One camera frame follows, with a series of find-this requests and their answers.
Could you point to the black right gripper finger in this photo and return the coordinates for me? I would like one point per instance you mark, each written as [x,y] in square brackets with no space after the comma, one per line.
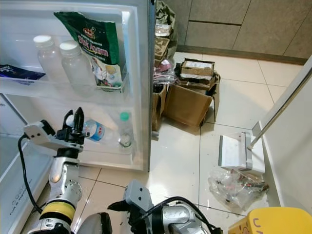
[121,205]

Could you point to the cardboard box with white label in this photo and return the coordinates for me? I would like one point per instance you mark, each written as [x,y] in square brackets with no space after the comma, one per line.
[197,68]

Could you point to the brown cabinet fronts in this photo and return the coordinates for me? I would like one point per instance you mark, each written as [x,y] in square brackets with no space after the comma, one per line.
[239,24]

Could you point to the blue label water bottle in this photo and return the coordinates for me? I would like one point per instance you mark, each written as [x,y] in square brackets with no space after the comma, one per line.
[96,130]

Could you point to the white cap clear bottle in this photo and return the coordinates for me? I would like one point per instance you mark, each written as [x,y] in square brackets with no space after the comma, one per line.
[48,61]
[76,68]

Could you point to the white base with metal pole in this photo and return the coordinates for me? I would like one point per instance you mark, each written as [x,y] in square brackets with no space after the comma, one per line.
[234,153]

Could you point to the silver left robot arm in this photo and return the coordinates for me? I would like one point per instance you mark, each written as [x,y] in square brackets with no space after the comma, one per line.
[63,175]

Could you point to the green snack bag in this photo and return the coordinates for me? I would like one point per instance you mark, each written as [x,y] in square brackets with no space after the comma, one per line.
[95,46]

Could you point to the yellow printed box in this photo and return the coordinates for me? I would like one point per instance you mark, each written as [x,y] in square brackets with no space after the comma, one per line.
[273,222]

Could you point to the crumpled clear plastic bag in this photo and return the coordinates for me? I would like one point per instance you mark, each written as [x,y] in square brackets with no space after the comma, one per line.
[234,187]

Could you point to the open brown cardboard box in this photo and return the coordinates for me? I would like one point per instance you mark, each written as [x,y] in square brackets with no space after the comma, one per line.
[187,105]

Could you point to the green cap water bottle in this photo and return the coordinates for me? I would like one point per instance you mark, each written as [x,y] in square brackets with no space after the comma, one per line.
[125,129]

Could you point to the silver grey fridge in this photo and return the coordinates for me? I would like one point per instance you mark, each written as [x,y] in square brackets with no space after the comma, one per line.
[19,107]

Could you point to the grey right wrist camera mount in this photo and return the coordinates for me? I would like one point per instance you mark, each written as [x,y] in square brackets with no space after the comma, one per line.
[137,194]

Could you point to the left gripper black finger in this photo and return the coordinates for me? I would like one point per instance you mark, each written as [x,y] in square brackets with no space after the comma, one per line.
[81,122]
[68,124]

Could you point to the dark blue packet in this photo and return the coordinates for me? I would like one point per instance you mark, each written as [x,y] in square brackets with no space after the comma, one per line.
[22,73]

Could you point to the clear bag of rubbish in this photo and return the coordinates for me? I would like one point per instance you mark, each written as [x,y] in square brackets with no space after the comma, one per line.
[165,73]

